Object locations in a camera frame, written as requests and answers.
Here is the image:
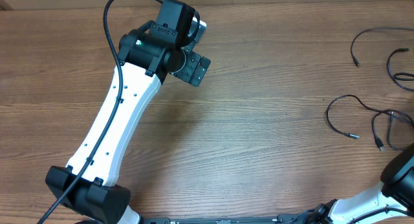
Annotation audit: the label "black USB cable matte plugs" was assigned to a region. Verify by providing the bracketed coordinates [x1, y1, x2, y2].
[325, 47, 414, 140]

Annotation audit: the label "black thin USB cable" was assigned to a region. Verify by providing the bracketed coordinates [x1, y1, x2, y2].
[371, 109, 414, 153]

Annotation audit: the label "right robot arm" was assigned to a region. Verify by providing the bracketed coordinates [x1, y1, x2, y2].
[304, 145, 413, 223]

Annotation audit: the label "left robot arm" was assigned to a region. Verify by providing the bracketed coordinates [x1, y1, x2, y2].
[45, 0, 211, 223]

